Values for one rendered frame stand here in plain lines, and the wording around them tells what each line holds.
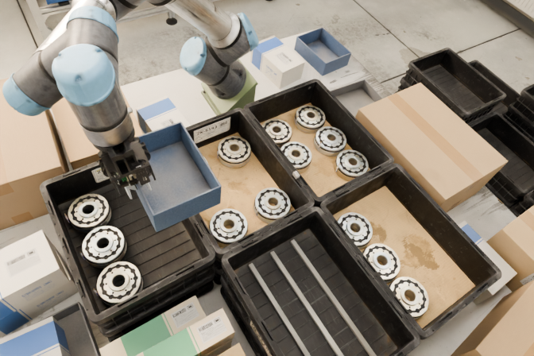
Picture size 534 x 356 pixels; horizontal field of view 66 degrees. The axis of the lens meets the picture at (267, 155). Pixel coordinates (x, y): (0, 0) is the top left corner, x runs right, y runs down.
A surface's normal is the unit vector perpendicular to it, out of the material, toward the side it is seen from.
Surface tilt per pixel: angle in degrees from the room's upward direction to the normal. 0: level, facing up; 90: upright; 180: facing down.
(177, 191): 1
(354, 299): 0
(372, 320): 0
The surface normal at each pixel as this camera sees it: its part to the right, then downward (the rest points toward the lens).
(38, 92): 0.08, 0.69
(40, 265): 0.11, -0.60
